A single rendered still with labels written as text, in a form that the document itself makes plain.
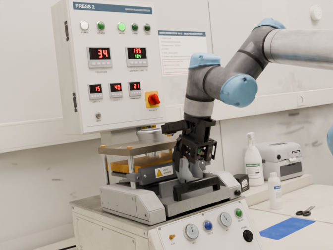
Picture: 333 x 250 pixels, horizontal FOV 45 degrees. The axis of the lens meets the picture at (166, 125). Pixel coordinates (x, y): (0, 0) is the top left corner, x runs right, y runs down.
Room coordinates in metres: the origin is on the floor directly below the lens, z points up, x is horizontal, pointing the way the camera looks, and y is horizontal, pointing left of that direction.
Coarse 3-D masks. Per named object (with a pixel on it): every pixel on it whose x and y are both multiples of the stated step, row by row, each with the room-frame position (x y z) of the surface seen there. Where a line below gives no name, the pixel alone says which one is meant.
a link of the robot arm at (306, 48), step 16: (256, 32) 0.92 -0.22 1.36; (272, 32) 0.88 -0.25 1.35; (288, 32) 0.83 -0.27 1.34; (304, 32) 0.80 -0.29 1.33; (320, 32) 0.76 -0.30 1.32; (240, 48) 0.93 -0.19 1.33; (256, 48) 0.91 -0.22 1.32; (272, 48) 0.86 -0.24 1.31; (288, 48) 0.81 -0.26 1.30; (304, 48) 0.78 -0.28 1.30; (320, 48) 0.74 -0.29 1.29; (288, 64) 0.86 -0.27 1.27; (304, 64) 0.80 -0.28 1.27; (320, 64) 0.76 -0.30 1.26
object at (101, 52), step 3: (93, 51) 1.25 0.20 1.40; (96, 51) 1.26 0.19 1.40; (99, 51) 1.26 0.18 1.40; (102, 51) 1.27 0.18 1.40; (105, 51) 1.27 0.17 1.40; (93, 54) 1.25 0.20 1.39; (96, 54) 1.25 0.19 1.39; (99, 54) 1.26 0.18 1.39; (102, 54) 1.27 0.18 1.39; (105, 54) 1.27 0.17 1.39; (93, 57) 1.25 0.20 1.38; (96, 57) 1.25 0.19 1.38; (99, 57) 1.26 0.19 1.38; (102, 57) 1.27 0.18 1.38; (105, 57) 1.27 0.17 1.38; (108, 57) 1.28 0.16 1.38
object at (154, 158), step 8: (152, 152) 1.19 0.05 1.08; (136, 160) 1.21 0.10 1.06; (144, 160) 1.19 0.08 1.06; (152, 160) 1.17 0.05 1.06; (160, 160) 1.15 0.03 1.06; (168, 160) 1.14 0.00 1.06; (112, 168) 1.21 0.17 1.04; (120, 168) 1.17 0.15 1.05; (128, 168) 1.13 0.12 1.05; (136, 168) 1.10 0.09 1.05; (120, 176) 1.17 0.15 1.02
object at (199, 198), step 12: (192, 180) 1.13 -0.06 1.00; (168, 192) 1.08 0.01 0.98; (192, 192) 1.09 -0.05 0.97; (204, 192) 1.08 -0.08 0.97; (216, 192) 1.08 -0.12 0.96; (228, 192) 1.11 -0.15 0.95; (168, 204) 0.99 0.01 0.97; (180, 204) 1.01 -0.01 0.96; (192, 204) 1.03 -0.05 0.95; (204, 204) 1.06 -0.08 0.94; (168, 216) 0.99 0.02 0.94
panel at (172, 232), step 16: (224, 208) 1.10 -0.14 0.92; (240, 208) 1.12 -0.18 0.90; (176, 224) 0.99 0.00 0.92; (240, 224) 1.10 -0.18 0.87; (160, 240) 0.95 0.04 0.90; (176, 240) 0.97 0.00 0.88; (208, 240) 1.02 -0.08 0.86; (224, 240) 1.04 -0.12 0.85; (240, 240) 1.07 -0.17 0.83; (256, 240) 1.10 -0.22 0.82
